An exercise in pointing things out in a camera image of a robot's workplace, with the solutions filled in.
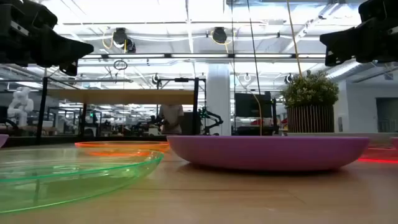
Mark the orange translucent plate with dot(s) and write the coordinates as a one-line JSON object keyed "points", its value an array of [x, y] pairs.
{"points": [[124, 145]]}

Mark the black background robot arm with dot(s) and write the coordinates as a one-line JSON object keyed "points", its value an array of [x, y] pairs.
{"points": [[214, 118]]}

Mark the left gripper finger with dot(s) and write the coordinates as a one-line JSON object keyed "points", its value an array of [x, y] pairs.
{"points": [[70, 69], [65, 46]]}

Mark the potted plant ribbed pot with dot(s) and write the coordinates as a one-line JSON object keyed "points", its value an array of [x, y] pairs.
{"points": [[311, 105]]}

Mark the green translucent plate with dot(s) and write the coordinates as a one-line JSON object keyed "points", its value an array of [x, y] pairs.
{"points": [[62, 180]]}

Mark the wooden shelf black frame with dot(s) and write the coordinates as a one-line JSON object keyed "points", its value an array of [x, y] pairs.
{"points": [[124, 96]]}

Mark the person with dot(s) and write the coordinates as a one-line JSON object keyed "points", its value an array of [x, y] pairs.
{"points": [[171, 118]]}

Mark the white round pillar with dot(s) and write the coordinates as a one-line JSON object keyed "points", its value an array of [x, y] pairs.
{"points": [[218, 99]]}

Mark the white humanoid robot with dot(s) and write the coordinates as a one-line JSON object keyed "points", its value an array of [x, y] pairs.
{"points": [[20, 105]]}

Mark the black monitor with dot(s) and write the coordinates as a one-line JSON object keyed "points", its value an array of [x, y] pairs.
{"points": [[248, 105]]}

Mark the black table frame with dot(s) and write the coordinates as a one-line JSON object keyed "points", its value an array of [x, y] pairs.
{"points": [[46, 141]]}

